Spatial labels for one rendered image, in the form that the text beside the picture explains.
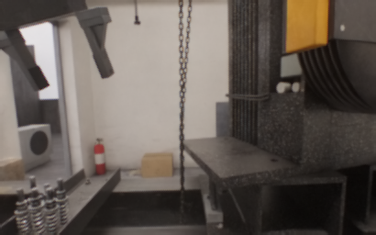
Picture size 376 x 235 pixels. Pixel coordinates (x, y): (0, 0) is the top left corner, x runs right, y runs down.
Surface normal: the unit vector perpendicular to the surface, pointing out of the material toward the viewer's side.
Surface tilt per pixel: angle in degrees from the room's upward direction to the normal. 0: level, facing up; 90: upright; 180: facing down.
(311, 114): 90
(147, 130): 90
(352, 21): 90
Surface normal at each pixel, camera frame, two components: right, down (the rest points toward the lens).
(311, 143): 0.26, 0.10
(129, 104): 0.01, 0.11
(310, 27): -0.96, 0.06
